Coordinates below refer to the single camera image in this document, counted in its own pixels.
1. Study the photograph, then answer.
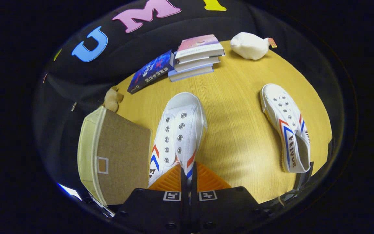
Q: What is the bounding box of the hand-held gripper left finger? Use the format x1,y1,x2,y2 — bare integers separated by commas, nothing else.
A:
114,163,191,234

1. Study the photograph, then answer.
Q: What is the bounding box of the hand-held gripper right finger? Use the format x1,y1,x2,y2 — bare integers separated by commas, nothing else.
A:
190,162,268,234

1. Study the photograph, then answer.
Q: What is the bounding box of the beige fabric storage box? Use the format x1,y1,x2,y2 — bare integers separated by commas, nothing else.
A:
77,106,152,206

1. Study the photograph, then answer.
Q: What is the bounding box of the white canvas shoe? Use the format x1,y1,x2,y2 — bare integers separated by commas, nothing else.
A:
260,84,311,173
148,92,208,195

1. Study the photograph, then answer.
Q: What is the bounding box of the brown plush toy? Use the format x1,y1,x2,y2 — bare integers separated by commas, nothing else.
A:
104,86,124,113

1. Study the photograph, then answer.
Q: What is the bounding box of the light blue cover book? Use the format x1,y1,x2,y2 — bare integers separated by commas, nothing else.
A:
168,63,214,82

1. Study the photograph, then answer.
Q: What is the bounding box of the dark blue book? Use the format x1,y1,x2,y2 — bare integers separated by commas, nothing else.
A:
127,50,174,95

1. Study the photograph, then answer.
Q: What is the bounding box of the white paperback book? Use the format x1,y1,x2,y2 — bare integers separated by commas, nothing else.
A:
173,55,221,72

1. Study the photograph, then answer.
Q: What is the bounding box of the pink cover book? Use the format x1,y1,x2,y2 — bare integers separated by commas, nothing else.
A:
175,34,225,64

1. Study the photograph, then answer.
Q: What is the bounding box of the white plush toy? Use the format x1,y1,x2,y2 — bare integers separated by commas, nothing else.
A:
230,32,277,61

